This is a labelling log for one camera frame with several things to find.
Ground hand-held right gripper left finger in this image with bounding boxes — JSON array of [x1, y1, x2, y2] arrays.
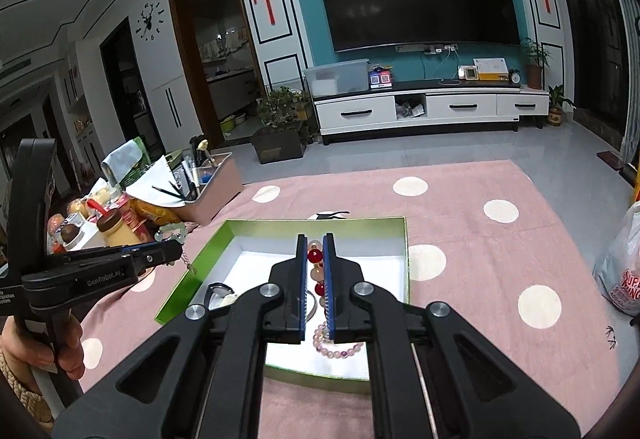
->
[[50, 233, 308, 439]]

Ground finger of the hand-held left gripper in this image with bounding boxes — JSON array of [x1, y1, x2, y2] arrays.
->
[[105, 239, 182, 257], [112, 246, 184, 279]]

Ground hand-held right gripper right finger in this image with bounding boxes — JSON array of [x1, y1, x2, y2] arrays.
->
[[322, 233, 583, 439]]

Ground red and pink beaded bracelet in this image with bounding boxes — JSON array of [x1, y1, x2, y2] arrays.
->
[[306, 239, 331, 320]]

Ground silver chain bracelet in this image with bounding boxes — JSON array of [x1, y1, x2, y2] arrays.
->
[[154, 222, 197, 276]]

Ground green cardboard box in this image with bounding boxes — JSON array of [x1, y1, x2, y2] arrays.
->
[[154, 216, 412, 395]]

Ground purple beaded bracelet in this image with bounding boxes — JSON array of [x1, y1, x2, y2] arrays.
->
[[312, 321, 366, 360]]

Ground person's left hand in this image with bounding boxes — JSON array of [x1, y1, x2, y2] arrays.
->
[[52, 314, 86, 381]]

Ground yellow bear bottle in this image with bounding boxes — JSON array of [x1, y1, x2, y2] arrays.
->
[[96, 208, 143, 247]]

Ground orange snack packet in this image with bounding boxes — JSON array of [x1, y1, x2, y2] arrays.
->
[[131, 198, 181, 226]]

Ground white paper sheets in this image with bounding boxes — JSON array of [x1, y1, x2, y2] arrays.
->
[[125, 155, 188, 208]]

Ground green and white pouch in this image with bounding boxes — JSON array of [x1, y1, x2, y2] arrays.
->
[[101, 137, 152, 187]]

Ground pink desk organizer box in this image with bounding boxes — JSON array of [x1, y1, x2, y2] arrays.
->
[[172, 151, 245, 226]]

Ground pink polka dot tablecloth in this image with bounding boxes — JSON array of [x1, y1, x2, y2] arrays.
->
[[75, 159, 640, 439]]

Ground large green potted plant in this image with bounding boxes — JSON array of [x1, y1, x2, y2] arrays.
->
[[252, 86, 318, 164]]

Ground translucent plastic storage box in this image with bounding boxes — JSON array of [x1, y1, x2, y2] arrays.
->
[[302, 59, 371, 98]]

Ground white television cabinet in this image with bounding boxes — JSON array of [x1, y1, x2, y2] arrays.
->
[[312, 80, 551, 146]]

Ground white power strip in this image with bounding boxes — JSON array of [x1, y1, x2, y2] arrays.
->
[[395, 43, 458, 56]]

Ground yellow and white box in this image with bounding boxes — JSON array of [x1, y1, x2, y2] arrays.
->
[[472, 58, 510, 82]]

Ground small floor potted plant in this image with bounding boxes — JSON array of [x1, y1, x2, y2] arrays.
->
[[546, 85, 576, 127]]

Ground potted plant in brown pot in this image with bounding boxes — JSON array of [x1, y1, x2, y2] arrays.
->
[[520, 37, 551, 90]]

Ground white printed plastic bag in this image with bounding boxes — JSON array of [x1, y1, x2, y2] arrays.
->
[[592, 201, 640, 317]]

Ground black deer wall clock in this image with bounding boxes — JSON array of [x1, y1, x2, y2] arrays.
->
[[136, 1, 166, 42]]

